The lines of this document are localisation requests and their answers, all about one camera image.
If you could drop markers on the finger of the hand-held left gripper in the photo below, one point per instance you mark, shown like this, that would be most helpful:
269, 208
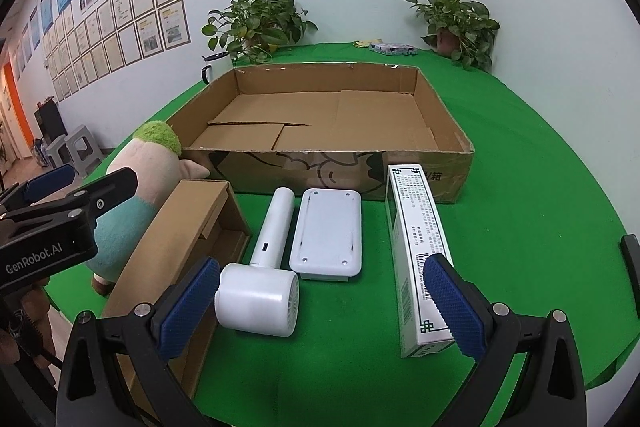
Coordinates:
47, 182
107, 189

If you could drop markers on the grey plastic stool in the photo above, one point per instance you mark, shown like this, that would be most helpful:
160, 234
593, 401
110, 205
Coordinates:
84, 149
54, 152

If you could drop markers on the potted plant in brown pot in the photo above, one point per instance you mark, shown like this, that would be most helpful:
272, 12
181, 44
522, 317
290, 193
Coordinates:
455, 22

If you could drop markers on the black cabinet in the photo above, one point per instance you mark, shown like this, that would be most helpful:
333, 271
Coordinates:
49, 119

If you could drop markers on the white rectangular device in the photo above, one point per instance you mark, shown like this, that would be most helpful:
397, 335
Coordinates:
325, 232

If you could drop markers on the white hair dryer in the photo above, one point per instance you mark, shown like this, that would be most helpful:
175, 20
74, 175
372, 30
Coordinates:
255, 297

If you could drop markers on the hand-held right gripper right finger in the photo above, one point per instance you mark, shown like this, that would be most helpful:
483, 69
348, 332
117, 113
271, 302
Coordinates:
450, 307

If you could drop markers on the person's left hand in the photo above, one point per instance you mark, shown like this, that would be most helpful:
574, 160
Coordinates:
37, 292

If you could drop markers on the small narrow cardboard box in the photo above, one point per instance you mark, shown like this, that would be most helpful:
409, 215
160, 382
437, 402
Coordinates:
200, 207

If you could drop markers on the bushy potted plant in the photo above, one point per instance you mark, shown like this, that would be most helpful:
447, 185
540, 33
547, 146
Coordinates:
260, 22

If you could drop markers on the black rounded object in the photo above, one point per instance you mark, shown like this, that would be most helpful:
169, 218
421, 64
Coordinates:
631, 254

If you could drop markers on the large shallow cardboard box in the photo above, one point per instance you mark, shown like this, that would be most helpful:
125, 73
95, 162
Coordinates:
320, 107

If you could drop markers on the plush toy with green hair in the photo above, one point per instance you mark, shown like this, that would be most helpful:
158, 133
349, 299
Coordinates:
145, 167

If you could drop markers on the white carton with green trim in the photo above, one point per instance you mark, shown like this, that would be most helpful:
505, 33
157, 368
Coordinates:
415, 217

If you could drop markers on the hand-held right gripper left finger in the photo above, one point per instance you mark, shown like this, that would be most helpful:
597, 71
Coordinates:
190, 307

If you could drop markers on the blue and white packet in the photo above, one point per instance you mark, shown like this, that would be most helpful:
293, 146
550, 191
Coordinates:
392, 49

